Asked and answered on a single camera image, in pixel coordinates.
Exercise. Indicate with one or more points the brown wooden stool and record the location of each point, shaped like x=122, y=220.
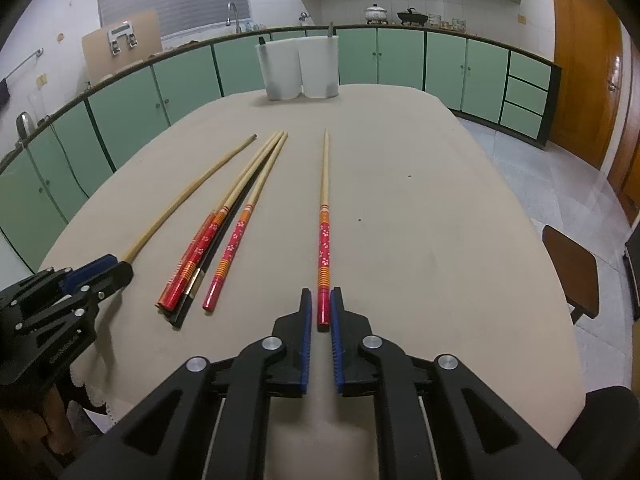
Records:
x=575, y=265

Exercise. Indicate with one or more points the white cooking pot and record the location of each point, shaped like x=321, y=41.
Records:
x=375, y=14

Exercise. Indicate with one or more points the small chrome tap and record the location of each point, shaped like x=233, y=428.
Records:
x=303, y=18

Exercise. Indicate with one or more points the metal kettle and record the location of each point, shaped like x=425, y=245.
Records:
x=25, y=125

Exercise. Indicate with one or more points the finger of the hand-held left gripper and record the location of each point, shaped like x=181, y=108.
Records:
x=92, y=269
x=114, y=280

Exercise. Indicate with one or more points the chrome sink faucet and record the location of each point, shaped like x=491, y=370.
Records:
x=231, y=12

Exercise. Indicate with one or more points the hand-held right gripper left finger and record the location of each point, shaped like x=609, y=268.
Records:
x=306, y=355

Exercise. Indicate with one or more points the white double utensil holder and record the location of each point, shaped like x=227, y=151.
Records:
x=300, y=70

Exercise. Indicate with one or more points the white metal bracket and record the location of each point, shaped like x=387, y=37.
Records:
x=122, y=37

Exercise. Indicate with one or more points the black chair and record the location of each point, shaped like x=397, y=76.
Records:
x=610, y=430

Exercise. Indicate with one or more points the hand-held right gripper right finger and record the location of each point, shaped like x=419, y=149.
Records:
x=337, y=355

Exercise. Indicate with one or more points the wooden door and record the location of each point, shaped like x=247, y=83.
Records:
x=580, y=70

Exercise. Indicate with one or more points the row of glass jars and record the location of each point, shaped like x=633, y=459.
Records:
x=447, y=23

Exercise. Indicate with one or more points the plain bamboo chopstick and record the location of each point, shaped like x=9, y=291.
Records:
x=190, y=190

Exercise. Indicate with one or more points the black wok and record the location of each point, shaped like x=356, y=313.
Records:
x=412, y=17

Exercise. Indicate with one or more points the brown cardboard board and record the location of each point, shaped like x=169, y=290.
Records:
x=97, y=57

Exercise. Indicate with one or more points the chrome towel bar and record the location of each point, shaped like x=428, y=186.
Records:
x=25, y=62

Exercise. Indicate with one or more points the green base cabinets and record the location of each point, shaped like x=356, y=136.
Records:
x=125, y=95

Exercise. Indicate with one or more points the black cloth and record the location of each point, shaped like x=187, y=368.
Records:
x=4, y=91

